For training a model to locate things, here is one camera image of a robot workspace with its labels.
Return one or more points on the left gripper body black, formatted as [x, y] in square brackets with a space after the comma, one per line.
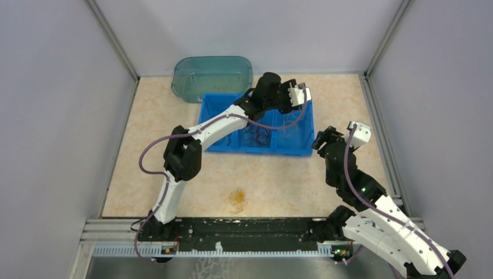
[283, 101]

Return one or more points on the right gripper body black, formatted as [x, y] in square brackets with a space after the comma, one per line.
[330, 134]

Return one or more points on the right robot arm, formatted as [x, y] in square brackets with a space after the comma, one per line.
[370, 216]

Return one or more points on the blue three-compartment bin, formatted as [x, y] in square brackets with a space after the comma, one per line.
[293, 141]

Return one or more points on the teal transparent plastic tub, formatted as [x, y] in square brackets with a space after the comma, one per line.
[197, 75]

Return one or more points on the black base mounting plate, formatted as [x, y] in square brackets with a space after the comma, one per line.
[255, 244]

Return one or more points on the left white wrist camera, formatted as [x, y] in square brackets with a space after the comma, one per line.
[299, 96]

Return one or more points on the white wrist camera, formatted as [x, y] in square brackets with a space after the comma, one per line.
[299, 96]
[359, 134]

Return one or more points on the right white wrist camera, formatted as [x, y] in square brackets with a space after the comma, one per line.
[359, 134]

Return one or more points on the white cable duct strip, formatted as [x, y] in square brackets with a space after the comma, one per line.
[158, 251]

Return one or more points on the aluminium frame rail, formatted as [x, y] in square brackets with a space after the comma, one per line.
[123, 229]

